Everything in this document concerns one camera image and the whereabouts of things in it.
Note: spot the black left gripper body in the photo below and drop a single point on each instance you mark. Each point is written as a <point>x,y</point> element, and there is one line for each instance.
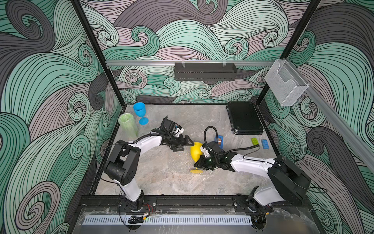
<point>175,143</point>

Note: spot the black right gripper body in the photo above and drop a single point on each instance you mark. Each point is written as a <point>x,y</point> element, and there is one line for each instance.
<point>208,163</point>

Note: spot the yellow plastic wine glass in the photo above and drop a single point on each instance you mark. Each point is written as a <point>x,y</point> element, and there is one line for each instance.
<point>195,155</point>

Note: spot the blue tape dispenser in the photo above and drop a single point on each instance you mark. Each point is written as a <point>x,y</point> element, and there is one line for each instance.
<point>220,141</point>

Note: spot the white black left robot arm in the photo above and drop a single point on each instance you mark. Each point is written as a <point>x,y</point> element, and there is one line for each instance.
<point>122,163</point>

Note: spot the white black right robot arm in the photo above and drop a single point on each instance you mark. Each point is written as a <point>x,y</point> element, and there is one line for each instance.
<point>288,182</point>

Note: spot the blue plastic wine glass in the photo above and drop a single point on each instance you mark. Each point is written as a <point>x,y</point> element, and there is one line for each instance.
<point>140,111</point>

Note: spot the green toy brick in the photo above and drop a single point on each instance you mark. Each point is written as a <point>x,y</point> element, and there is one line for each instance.
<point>254,141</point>

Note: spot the black hard case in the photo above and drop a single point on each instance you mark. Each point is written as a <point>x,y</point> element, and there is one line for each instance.
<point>244,119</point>

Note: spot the blue toy brick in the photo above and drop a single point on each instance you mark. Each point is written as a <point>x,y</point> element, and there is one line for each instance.
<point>265,144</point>

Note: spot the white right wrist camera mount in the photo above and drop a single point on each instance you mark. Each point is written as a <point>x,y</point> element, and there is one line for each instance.
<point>205,152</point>

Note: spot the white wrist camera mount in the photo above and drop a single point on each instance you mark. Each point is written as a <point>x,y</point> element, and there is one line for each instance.
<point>205,152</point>
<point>178,131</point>

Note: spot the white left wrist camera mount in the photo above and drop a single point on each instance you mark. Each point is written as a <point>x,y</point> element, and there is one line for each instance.
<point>178,131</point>

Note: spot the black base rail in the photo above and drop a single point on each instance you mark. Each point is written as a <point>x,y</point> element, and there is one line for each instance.
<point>159,203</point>

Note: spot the black wall tray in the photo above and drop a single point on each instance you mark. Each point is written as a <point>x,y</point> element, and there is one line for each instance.
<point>205,71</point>

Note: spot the clear acrylic wall box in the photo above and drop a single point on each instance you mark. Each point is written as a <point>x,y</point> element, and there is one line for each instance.
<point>286,82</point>

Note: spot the white slotted cable duct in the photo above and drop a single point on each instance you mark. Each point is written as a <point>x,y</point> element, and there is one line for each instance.
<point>172,219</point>

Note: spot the black frame post right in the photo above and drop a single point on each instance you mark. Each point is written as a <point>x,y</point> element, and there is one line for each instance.
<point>301,26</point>

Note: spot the black frame post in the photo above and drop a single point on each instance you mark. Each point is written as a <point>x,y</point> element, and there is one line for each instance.
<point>301,26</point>
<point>90,34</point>

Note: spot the black frame post left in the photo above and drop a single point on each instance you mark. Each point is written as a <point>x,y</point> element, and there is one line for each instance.
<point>90,34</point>

